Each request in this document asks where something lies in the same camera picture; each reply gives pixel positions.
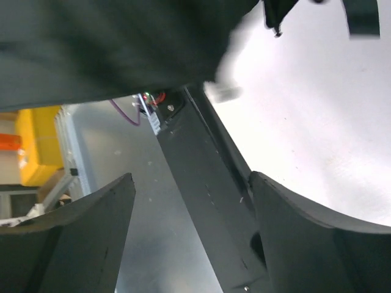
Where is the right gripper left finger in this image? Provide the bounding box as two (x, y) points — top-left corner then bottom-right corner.
(1, 173), (136, 292)

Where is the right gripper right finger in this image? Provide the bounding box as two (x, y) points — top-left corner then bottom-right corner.
(249, 172), (390, 293)

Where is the black folding umbrella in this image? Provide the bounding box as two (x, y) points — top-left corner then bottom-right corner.
(0, 0), (381, 112)

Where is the yellow box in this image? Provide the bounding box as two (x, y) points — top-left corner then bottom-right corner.
(15, 106), (63, 187)

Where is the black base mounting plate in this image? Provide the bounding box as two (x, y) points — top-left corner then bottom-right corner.
(158, 85), (272, 292)

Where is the orange box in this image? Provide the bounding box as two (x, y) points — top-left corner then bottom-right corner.
(0, 134), (21, 151)

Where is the left circuit board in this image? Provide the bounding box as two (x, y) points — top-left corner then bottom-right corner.
(132, 92), (166, 116)

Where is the left aluminium frame post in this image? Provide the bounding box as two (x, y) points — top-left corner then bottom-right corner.
(54, 105), (91, 201)

